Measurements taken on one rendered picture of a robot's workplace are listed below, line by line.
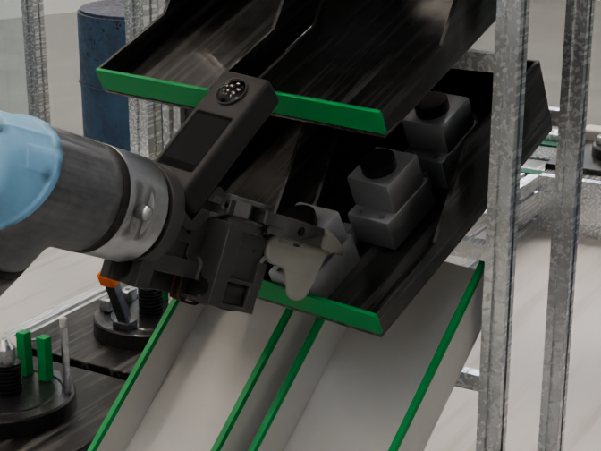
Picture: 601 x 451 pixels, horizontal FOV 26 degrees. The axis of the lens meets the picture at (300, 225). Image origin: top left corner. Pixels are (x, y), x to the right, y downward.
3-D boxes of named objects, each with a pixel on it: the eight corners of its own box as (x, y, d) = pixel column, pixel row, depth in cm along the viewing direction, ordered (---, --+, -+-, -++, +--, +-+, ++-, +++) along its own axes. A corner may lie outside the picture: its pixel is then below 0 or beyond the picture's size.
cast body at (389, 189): (396, 251, 108) (376, 186, 104) (354, 240, 111) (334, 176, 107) (449, 191, 113) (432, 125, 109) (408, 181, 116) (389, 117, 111)
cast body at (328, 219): (317, 310, 105) (294, 246, 101) (276, 298, 108) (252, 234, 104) (375, 245, 110) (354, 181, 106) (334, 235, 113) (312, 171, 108)
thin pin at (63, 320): (68, 395, 137) (63, 319, 134) (62, 393, 137) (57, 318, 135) (72, 391, 138) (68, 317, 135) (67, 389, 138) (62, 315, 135)
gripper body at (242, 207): (187, 293, 102) (77, 268, 92) (217, 186, 102) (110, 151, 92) (260, 316, 97) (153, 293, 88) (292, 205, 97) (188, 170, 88)
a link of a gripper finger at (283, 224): (292, 244, 102) (207, 219, 97) (299, 222, 102) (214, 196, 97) (331, 254, 99) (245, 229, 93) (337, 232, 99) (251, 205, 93)
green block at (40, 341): (46, 382, 140) (44, 339, 138) (38, 379, 140) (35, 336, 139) (54, 378, 141) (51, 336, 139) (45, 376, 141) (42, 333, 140)
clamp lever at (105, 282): (127, 326, 153) (109, 277, 148) (113, 323, 154) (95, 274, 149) (143, 306, 155) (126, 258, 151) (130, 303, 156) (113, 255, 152)
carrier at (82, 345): (176, 402, 144) (173, 296, 140) (11, 358, 156) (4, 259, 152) (286, 328, 164) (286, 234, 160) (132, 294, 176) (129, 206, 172)
